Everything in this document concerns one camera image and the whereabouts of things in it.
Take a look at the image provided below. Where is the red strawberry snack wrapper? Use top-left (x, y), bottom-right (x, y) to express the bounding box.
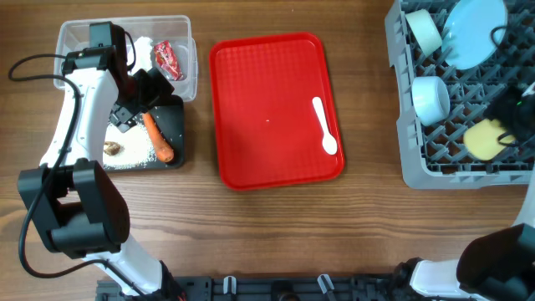
top-left (153, 40), bottom-right (183, 81)

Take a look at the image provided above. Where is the white tissue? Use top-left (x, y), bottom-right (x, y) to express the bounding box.
top-left (127, 37), bottom-right (153, 75)

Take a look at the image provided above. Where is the yellow plastic cup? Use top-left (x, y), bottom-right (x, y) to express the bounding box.
top-left (463, 119), bottom-right (516, 161)

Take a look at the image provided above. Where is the white rice pile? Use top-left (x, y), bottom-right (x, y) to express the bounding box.
top-left (103, 124), bottom-right (157, 170)

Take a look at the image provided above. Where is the orange carrot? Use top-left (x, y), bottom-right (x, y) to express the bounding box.
top-left (142, 113), bottom-right (175, 163)

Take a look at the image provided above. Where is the brown food scrap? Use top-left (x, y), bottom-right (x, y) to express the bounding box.
top-left (103, 141), bottom-right (122, 156)

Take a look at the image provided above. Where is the light blue plate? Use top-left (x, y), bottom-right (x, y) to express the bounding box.
top-left (441, 0), bottom-right (508, 70)

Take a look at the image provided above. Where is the light blue bowl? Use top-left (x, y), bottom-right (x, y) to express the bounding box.
top-left (411, 76), bottom-right (451, 126)

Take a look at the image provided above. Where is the mint green bowl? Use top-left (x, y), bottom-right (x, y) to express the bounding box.
top-left (405, 9), bottom-right (442, 57)

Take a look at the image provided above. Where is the white plastic spoon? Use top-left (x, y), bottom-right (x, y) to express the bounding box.
top-left (312, 96), bottom-right (338, 156)

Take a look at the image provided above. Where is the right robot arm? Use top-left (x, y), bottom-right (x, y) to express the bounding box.
top-left (389, 86), bottom-right (534, 300)

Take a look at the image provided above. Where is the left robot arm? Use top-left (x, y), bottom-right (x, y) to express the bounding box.
top-left (18, 44), bottom-right (187, 300)

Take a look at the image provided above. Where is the black waste tray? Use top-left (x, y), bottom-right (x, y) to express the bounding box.
top-left (104, 102), bottom-right (185, 172)

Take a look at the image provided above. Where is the grey dishwasher rack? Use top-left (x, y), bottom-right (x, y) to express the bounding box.
top-left (385, 1), bottom-right (534, 189)

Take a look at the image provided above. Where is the clear plastic bin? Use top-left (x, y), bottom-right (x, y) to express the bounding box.
top-left (55, 15), bottom-right (198, 102)

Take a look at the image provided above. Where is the red serving tray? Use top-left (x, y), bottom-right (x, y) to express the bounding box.
top-left (209, 32), bottom-right (345, 191)

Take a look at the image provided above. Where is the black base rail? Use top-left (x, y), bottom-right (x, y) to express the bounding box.
top-left (95, 271), bottom-right (419, 301)

